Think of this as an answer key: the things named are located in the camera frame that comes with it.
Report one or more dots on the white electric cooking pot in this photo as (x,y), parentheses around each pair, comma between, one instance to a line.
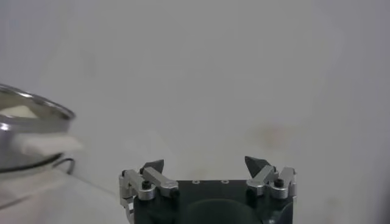
(45,144)

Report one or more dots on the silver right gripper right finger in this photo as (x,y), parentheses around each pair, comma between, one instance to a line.
(263,178)

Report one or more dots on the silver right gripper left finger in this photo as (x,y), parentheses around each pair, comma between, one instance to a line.
(160,182)

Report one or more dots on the perforated stainless steel steamer insert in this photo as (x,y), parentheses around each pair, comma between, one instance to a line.
(30,128)

